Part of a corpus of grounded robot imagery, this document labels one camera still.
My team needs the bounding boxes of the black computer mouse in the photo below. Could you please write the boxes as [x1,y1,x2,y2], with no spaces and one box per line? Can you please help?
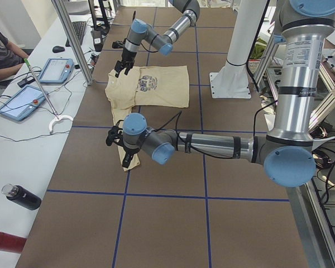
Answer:
[52,46,65,53]

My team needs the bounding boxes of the aluminium frame post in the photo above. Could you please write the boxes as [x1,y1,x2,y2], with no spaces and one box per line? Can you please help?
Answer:
[51,0,93,85]

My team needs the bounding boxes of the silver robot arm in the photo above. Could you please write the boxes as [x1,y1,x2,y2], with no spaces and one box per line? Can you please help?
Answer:
[112,0,200,78]
[118,1,335,187]

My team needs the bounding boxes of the white reacher grabber stick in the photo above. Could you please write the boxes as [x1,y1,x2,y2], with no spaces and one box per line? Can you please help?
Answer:
[24,58,73,135]

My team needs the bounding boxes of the beige long-sleeve printed shirt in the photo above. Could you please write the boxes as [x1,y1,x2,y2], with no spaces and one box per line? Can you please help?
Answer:
[104,65,190,172]

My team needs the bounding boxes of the blue teach pendant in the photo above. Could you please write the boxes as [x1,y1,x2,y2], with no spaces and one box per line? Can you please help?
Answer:
[39,58,74,84]
[0,85,46,122]

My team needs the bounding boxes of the seated person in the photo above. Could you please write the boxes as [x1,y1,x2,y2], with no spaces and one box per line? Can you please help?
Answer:
[0,32,29,81]

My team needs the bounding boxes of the black keyboard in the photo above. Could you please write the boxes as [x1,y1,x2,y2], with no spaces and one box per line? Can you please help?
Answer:
[71,21,87,45]

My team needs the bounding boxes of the black water bottle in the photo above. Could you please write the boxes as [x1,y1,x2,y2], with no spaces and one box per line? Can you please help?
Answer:
[2,184,41,210]

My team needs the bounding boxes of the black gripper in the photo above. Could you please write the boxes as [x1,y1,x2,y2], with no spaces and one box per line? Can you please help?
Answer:
[114,49,136,78]
[122,147,140,168]

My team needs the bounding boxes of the blue teach pendant near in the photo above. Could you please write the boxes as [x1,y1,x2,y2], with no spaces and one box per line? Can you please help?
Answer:
[0,85,46,122]

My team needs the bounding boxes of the red cylinder bottle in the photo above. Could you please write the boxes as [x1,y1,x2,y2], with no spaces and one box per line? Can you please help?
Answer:
[0,232,27,253]

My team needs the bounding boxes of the blue teach pendant far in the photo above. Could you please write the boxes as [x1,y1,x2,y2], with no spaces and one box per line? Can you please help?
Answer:
[39,58,74,84]

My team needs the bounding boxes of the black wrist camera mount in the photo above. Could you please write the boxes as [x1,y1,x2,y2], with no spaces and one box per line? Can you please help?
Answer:
[112,40,125,49]
[106,126,124,147]

